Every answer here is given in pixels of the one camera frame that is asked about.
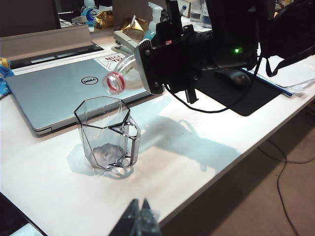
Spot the gold foil package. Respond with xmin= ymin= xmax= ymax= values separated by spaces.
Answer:
xmin=120 ymin=16 xmax=151 ymax=41

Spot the black smartphone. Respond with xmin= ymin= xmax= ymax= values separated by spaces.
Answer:
xmin=0 ymin=191 xmax=47 ymax=236

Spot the beige rectangular desk device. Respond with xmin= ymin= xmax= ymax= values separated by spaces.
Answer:
xmin=113 ymin=29 xmax=141 ymax=54

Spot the white paper sheet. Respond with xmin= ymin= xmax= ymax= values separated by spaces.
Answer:
xmin=255 ymin=55 xmax=315 ymax=88

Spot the black mouse pad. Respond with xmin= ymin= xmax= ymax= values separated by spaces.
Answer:
xmin=194 ymin=71 xmax=286 ymax=118

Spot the clear red-label water bottle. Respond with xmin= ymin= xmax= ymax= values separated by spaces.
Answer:
xmin=102 ymin=55 xmax=145 ymax=95

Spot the black floor cable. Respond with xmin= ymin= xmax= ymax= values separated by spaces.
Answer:
xmin=257 ymin=140 xmax=315 ymax=236

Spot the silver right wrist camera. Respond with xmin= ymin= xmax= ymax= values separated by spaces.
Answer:
xmin=134 ymin=38 xmax=166 ymax=96

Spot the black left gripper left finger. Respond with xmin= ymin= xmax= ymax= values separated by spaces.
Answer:
xmin=108 ymin=198 xmax=141 ymax=236

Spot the clear drinking glass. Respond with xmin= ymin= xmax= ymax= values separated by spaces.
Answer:
xmin=189 ymin=0 xmax=206 ymax=24

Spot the beige desk cable tray lid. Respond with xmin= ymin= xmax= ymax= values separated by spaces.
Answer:
xmin=0 ymin=24 xmax=93 ymax=62

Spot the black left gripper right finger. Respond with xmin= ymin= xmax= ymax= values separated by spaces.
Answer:
xmin=135 ymin=198 xmax=162 ymax=236

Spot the black computer mouse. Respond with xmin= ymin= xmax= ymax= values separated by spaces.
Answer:
xmin=216 ymin=68 xmax=252 ymax=88

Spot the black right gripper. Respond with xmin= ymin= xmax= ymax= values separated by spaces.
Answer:
xmin=151 ymin=0 xmax=216 ymax=104

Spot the blue plastic snack bag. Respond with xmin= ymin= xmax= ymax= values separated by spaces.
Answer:
xmin=0 ymin=58 xmax=13 ymax=99

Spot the blue hand sanitizer pump bottle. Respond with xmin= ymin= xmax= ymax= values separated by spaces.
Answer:
xmin=142 ymin=1 xmax=164 ymax=41

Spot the rectangular desk mirror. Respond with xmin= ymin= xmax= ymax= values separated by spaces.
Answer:
xmin=58 ymin=0 xmax=114 ymax=32

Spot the silver Dell laptop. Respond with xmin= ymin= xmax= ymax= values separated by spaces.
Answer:
xmin=5 ymin=50 xmax=158 ymax=138

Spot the clear blue-edged document folder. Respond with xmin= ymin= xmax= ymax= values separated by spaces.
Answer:
xmin=243 ymin=54 xmax=315 ymax=98

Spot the clear faceted glass mug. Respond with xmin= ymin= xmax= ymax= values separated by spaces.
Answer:
xmin=73 ymin=96 xmax=141 ymax=179

